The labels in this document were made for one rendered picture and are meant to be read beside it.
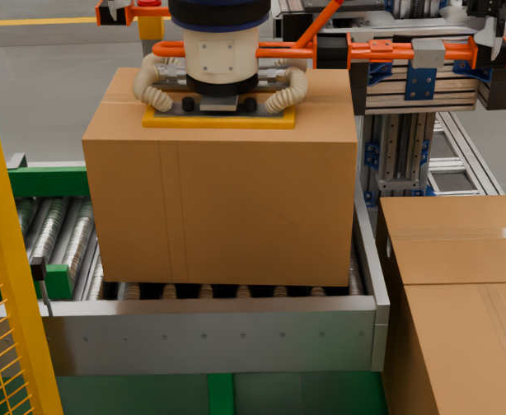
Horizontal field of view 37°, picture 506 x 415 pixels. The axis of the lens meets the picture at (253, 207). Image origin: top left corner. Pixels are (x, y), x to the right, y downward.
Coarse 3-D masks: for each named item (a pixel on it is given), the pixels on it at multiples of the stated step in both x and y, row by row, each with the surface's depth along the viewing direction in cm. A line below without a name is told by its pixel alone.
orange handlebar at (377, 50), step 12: (132, 12) 193; (144, 12) 192; (156, 12) 192; (168, 12) 192; (156, 48) 169; (168, 48) 169; (180, 48) 169; (312, 48) 170; (360, 48) 169; (372, 48) 166; (384, 48) 166; (396, 48) 169; (408, 48) 169; (456, 48) 168; (468, 48) 168; (372, 60) 167; (384, 60) 166
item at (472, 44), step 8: (472, 40) 166; (504, 40) 166; (472, 48) 164; (480, 48) 163; (488, 48) 163; (504, 48) 163; (472, 56) 164; (480, 56) 165; (488, 56) 164; (504, 56) 164; (472, 64) 164; (480, 64) 165; (488, 64) 165; (496, 64) 165; (504, 64) 165
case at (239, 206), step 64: (128, 128) 166; (192, 128) 165; (320, 128) 164; (128, 192) 169; (192, 192) 168; (256, 192) 167; (320, 192) 167; (128, 256) 179; (192, 256) 178; (256, 256) 177; (320, 256) 176
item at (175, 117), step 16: (160, 112) 167; (176, 112) 167; (192, 112) 167; (208, 112) 167; (224, 112) 167; (240, 112) 167; (256, 112) 167; (288, 112) 168; (256, 128) 165; (272, 128) 165; (288, 128) 164
